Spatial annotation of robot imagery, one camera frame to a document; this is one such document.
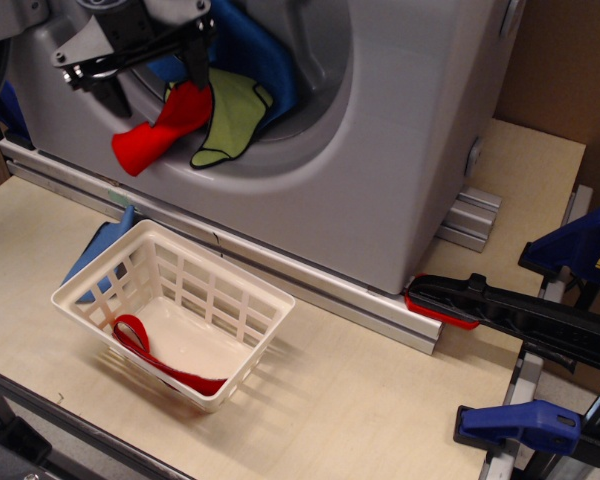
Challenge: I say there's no blue clamp handle lower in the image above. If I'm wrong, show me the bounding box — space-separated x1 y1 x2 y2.
453 400 600 468

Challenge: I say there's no yellow-green cloth black trim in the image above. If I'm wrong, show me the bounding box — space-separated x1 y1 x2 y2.
164 68 274 169

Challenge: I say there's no black table frame bar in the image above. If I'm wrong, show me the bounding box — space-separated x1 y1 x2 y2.
0 374 189 479

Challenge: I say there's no red cloth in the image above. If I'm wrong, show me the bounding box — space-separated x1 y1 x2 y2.
111 81 213 176

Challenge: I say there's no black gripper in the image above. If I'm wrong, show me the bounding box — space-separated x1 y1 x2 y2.
51 1 216 118

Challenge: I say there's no blue cloth behind basket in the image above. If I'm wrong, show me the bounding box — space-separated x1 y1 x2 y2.
60 203 137 305

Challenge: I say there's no red strap in basket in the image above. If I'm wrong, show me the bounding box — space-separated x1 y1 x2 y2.
111 314 229 398

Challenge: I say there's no large blue cloth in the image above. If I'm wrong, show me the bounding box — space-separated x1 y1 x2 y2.
150 1 297 132

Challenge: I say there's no aluminium extrusion rail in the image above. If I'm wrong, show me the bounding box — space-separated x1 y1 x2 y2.
0 139 443 355

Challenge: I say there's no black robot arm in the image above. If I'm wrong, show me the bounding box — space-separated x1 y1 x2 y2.
51 0 216 118

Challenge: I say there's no blue Irwin clamp upper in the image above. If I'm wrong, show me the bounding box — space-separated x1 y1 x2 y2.
518 208 600 285

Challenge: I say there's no grey toy washing machine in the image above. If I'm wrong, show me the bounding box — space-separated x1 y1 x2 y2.
8 1 524 294

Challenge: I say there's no black red bar clamp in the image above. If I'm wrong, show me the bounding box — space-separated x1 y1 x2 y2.
405 273 600 371

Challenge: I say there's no short aluminium extrusion piece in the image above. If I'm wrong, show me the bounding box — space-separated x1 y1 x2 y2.
436 186 502 253

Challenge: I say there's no white plastic laundry basket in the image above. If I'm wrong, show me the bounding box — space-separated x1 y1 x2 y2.
51 220 295 413

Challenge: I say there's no blue clamp far left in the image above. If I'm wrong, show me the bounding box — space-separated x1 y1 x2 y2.
0 81 34 150

